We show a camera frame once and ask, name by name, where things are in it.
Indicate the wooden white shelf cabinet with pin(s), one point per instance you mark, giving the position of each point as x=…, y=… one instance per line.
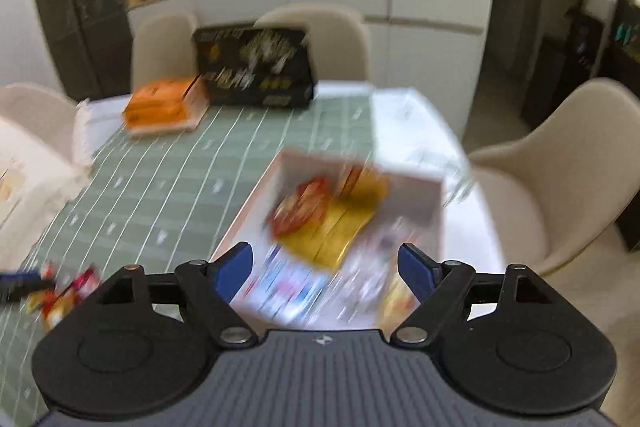
x=430, y=2

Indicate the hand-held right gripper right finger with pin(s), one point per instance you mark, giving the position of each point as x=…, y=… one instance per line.
x=417, y=269

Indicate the white red-edged snack packet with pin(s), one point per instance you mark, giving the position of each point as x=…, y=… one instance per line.
x=285, y=287

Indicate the pink cardboard box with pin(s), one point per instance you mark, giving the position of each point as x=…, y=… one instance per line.
x=410, y=194

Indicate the blue purple snack packet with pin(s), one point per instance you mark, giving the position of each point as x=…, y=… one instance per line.
x=370, y=272

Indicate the small yellow red snack packet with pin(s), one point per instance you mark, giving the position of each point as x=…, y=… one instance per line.
x=65, y=297

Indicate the large black snack bag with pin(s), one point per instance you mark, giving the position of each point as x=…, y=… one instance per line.
x=250, y=67

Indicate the green checkered tablecloth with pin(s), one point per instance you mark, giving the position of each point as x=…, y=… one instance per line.
x=165, y=187

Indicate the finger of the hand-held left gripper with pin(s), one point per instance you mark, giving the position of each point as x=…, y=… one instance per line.
x=20, y=279

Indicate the glass fish tank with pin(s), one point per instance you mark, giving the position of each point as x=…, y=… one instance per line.
x=625, y=37

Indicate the orange yellow snack packet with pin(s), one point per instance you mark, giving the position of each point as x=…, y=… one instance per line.
x=365, y=187

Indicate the large yellow snack packet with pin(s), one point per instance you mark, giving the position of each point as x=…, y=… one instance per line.
x=330, y=232

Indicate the tan snack clear packet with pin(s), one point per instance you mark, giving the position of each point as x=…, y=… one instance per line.
x=400, y=304

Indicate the black water dispenser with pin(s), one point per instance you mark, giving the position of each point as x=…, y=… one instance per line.
x=575, y=47

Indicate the dark glass cabinet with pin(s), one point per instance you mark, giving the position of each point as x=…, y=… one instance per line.
x=75, y=7

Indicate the orange cardboard box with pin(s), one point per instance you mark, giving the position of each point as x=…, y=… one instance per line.
x=160, y=104

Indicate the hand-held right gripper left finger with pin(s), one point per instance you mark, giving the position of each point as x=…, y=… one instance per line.
x=235, y=269

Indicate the beige chair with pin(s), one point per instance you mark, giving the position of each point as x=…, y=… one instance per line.
x=340, y=42
x=35, y=112
x=560, y=167
x=160, y=47

